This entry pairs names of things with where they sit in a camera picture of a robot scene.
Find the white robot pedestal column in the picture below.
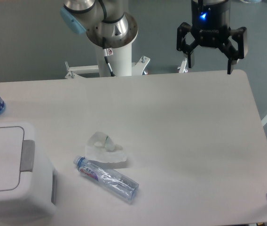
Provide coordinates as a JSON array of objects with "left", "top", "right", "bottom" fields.
[{"left": 94, "top": 38, "right": 132, "bottom": 77}]

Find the white trash can lid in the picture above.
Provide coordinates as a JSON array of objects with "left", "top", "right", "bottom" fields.
[{"left": 0, "top": 127, "right": 24, "bottom": 191}]

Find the grey trash can push button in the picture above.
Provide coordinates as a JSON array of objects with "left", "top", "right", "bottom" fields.
[{"left": 20, "top": 140, "right": 35, "bottom": 172}]

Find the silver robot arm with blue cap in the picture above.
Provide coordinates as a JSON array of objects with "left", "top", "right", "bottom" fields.
[{"left": 60, "top": 0, "right": 248, "bottom": 77}]

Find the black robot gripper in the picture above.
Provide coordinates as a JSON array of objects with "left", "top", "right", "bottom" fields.
[{"left": 176, "top": 0, "right": 248, "bottom": 74}]

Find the empty clear plastic water bottle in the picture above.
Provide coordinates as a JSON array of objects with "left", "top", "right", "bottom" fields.
[{"left": 73, "top": 156, "right": 139, "bottom": 203}]

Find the white trash can body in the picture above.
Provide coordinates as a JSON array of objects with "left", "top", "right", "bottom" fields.
[{"left": 0, "top": 121, "right": 57, "bottom": 222}]

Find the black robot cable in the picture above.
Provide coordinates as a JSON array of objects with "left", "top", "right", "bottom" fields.
[{"left": 97, "top": 0, "right": 116, "bottom": 77}]

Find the white metal base frame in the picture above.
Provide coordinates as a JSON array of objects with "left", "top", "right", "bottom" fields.
[{"left": 64, "top": 55, "right": 188, "bottom": 79}]

